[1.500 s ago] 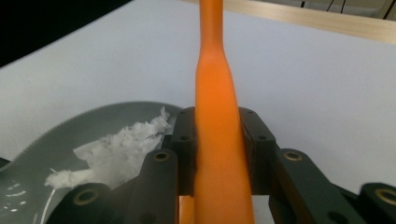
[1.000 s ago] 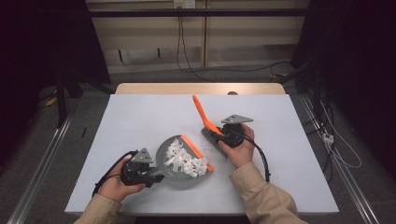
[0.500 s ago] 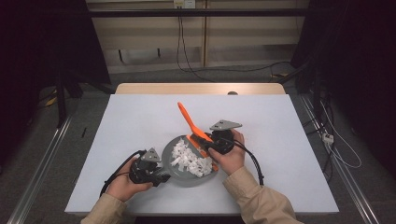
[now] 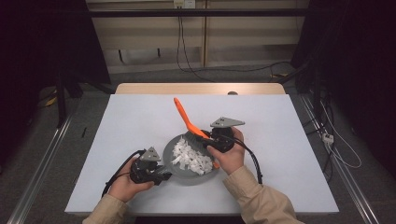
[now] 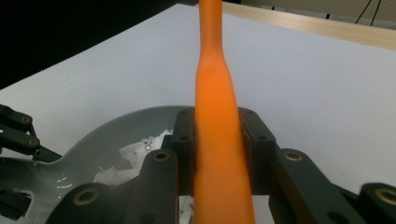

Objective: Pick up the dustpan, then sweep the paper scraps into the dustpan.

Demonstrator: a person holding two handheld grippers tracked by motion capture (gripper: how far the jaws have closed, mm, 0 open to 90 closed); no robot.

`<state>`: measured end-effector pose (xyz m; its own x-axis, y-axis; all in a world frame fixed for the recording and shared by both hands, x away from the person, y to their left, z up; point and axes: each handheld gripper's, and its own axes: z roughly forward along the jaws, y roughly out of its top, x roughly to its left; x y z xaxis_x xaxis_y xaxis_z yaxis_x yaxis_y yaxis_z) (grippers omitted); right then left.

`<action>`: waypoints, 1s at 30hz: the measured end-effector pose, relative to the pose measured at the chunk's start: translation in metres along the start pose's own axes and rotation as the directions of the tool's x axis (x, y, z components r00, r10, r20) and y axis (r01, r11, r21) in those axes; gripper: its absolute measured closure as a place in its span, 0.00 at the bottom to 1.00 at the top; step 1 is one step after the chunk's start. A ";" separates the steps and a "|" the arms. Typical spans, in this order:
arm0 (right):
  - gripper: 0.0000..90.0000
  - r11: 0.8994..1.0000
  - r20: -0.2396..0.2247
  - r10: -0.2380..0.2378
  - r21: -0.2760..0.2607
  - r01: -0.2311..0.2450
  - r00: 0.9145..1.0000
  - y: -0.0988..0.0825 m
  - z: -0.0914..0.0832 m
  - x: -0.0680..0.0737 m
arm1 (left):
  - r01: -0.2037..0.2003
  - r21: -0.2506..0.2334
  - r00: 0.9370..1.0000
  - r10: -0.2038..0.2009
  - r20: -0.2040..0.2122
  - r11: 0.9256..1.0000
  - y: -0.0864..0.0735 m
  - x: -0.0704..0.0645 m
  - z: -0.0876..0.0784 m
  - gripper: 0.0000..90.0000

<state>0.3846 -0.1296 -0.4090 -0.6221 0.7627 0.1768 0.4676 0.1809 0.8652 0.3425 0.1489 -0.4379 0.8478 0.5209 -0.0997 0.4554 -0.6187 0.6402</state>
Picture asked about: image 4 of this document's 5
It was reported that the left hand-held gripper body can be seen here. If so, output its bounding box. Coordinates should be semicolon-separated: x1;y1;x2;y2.
129;146;163;185

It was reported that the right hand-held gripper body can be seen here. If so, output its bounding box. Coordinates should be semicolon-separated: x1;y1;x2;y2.
208;116;247;154

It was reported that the grey dustpan with orange lip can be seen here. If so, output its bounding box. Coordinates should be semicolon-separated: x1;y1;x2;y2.
155;133;221;187

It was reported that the pile of white paper scraps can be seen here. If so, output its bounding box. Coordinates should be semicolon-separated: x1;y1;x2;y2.
170;137;215;176

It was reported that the orange brush handle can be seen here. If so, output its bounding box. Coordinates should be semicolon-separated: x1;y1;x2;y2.
173;97;216;157

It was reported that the person's right hand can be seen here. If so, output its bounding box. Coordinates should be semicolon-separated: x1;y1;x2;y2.
206;126;247;175

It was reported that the person's left hand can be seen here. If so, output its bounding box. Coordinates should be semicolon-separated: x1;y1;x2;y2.
107;157;156;203

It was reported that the light wooden table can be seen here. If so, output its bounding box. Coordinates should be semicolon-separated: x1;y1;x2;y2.
115;82;287;96

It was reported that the black metal stand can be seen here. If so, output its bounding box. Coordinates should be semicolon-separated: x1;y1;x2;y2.
278;60;323;119
54;69;85;129

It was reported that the dark curtain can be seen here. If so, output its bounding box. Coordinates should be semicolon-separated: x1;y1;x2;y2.
290;0;396;175
0;0;111;162

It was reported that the left hand-held gripper cable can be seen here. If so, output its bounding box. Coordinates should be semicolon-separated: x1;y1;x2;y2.
101;148;148;199

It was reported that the hand-held gripper cable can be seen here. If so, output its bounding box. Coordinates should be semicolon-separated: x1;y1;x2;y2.
228;136;264;185
101;148;148;199

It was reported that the right hand-held gripper cable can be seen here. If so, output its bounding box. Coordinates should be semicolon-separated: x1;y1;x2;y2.
228;136;264;185

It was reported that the black power cable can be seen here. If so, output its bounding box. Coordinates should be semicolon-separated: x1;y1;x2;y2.
176;7;216;83
180;7;292;74

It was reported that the beige wall cable duct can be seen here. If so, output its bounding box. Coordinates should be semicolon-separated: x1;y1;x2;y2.
200;0;209;68

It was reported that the metal floor rail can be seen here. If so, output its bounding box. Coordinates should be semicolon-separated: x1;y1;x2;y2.
6;113;76;224
298;92;382;224

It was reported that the white cable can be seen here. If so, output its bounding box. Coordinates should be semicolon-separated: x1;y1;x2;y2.
319;101;363;171

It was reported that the black horizontal frame bar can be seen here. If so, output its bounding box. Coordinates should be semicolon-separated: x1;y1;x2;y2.
87;8;311;18

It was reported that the white wall outlet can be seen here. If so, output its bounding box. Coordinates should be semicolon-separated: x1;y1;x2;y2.
173;0;196;9

